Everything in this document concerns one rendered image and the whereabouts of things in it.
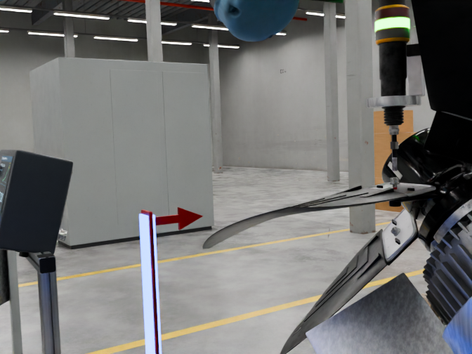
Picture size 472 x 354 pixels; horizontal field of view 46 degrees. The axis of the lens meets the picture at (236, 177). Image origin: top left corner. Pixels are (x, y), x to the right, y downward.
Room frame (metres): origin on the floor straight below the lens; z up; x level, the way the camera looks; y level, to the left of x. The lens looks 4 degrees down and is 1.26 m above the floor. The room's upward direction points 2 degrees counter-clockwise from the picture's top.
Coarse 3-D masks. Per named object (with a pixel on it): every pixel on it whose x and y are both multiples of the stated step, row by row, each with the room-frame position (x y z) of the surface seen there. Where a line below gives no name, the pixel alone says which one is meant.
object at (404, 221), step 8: (400, 216) 0.84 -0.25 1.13; (408, 216) 0.81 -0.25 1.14; (392, 224) 0.85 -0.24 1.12; (400, 224) 0.82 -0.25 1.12; (408, 224) 0.80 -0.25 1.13; (384, 232) 0.85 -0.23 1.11; (400, 232) 0.80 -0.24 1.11; (408, 232) 0.78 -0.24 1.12; (416, 232) 0.76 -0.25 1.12; (384, 240) 0.84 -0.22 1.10; (392, 240) 0.81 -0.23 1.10; (400, 240) 0.79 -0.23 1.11; (408, 240) 0.77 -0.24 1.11; (384, 248) 0.82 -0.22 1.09; (392, 248) 0.80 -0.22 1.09; (400, 248) 0.77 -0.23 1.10; (392, 256) 0.78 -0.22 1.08
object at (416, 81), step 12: (408, 48) 0.70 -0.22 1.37; (408, 60) 0.71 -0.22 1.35; (420, 60) 0.70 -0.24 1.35; (408, 72) 0.71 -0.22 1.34; (420, 72) 0.70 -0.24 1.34; (408, 84) 0.71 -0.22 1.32; (420, 84) 0.70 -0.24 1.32; (384, 96) 0.70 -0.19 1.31; (396, 96) 0.70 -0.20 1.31; (408, 96) 0.70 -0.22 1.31; (420, 96) 0.71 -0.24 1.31
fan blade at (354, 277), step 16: (368, 256) 0.83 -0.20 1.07; (384, 256) 0.79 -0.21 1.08; (352, 272) 0.85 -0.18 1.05; (368, 272) 0.80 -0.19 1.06; (336, 288) 0.86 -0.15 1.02; (352, 288) 0.81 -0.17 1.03; (320, 304) 0.87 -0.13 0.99; (336, 304) 0.81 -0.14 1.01; (304, 320) 0.88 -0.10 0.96; (320, 320) 0.81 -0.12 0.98; (304, 336) 0.81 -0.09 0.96
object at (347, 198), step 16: (352, 192) 0.71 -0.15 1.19; (368, 192) 0.69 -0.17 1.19; (384, 192) 0.68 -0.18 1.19; (400, 192) 0.68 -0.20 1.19; (288, 208) 0.53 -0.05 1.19; (304, 208) 0.55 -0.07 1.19; (320, 208) 0.56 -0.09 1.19; (336, 208) 0.59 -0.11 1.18; (240, 224) 0.59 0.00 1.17; (256, 224) 0.70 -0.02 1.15; (208, 240) 0.67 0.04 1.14
